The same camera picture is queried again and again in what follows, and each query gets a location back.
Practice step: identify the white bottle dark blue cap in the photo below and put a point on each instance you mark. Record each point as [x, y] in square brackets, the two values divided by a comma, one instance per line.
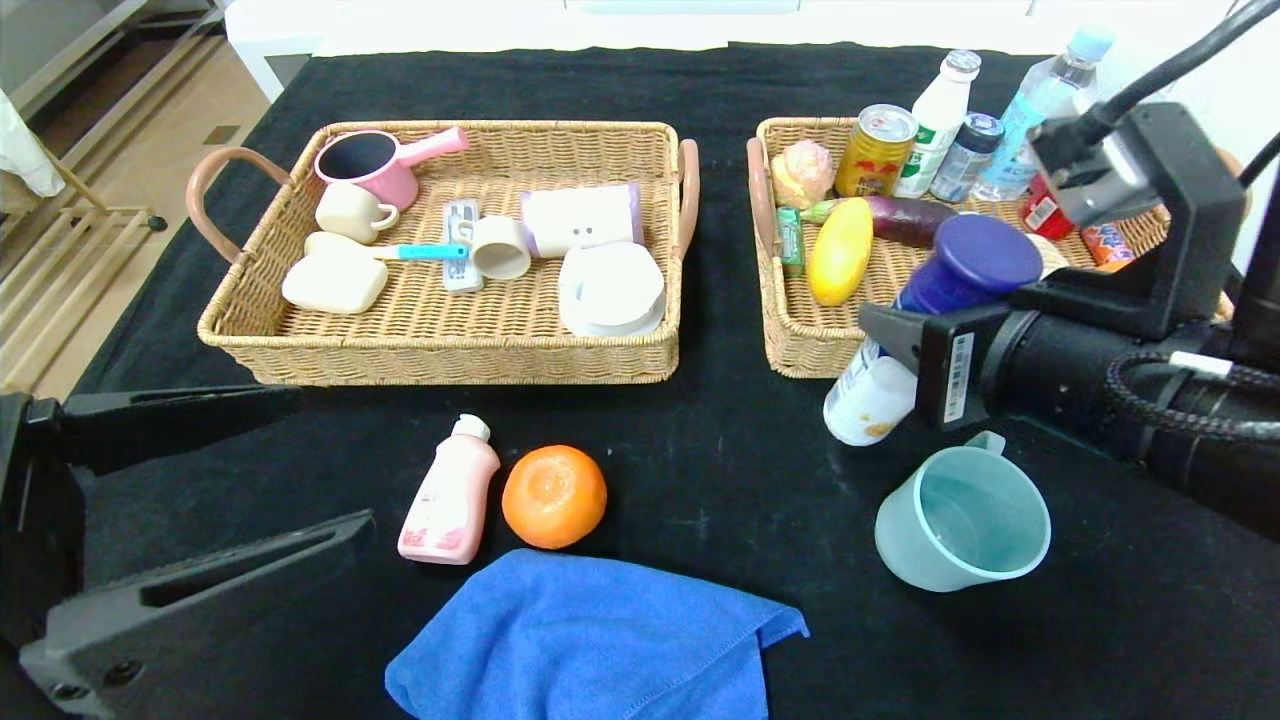
[975, 260]

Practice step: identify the orange tangerine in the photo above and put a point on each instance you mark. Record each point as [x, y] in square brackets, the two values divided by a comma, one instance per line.
[553, 497]

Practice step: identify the purple eggplant toy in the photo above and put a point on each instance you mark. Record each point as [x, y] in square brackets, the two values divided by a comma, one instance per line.
[910, 218]

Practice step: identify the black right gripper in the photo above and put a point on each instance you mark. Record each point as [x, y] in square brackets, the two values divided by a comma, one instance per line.
[953, 375]

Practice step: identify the blue towel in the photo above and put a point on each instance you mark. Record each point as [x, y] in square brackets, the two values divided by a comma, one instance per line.
[590, 640]

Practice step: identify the clear water bottle blue cap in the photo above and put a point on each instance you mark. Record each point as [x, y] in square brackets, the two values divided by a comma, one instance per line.
[1040, 100]

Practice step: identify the white round container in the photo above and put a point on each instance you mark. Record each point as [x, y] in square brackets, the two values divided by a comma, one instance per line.
[608, 288]

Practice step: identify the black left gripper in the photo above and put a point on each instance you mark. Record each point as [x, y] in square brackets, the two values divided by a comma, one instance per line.
[22, 520]

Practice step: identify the white furniture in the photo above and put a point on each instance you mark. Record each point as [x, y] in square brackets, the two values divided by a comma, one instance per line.
[450, 25]

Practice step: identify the small beige cup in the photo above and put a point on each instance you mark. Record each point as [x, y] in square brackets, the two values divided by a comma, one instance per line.
[503, 252]

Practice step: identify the white purple tissue pack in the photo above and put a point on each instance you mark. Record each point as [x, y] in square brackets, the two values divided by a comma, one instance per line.
[578, 222]

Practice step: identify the black table cloth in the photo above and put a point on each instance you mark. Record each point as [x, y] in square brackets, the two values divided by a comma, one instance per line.
[700, 450]

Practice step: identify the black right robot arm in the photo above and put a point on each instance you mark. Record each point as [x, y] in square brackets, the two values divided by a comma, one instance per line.
[1070, 380]

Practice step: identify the small blue lidded jar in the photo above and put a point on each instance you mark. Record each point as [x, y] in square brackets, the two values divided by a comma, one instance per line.
[962, 162]

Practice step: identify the white grey razor pack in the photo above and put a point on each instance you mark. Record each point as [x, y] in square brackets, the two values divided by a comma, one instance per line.
[460, 272]

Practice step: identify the gold drink can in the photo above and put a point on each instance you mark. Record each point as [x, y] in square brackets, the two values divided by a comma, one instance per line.
[872, 160]

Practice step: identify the white milk bottle green label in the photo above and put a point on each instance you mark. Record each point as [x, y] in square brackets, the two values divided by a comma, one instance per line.
[935, 120]

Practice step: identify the white hanging cloth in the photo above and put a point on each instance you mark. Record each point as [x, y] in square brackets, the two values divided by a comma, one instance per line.
[25, 150]

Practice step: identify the wooden rack on wheels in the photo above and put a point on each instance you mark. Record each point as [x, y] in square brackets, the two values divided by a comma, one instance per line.
[110, 211]

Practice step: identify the cream rounded soap box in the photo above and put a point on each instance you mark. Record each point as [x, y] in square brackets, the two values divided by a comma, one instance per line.
[331, 283]

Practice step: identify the green gum pack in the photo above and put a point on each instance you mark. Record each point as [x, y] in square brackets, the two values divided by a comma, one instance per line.
[791, 240]

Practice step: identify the teal plastic mug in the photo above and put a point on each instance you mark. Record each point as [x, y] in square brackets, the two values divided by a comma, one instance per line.
[960, 520]

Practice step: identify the orange blue snack packet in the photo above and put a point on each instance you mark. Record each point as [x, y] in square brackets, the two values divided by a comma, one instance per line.
[1105, 245]

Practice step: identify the pink lotion bottle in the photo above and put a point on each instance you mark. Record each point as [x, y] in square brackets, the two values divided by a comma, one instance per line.
[448, 500]

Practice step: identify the tall red drink can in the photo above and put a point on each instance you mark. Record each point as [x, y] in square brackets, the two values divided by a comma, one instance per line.
[1042, 212]

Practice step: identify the pink toy saucepan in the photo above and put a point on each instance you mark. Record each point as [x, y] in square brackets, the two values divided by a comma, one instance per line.
[384, 182]

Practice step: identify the beige bread loaf toy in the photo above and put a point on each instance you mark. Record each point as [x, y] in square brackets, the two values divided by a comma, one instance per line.
[1052, 258]

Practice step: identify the yellow mango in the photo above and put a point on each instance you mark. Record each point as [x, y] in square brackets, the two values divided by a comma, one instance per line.
[840, 255]

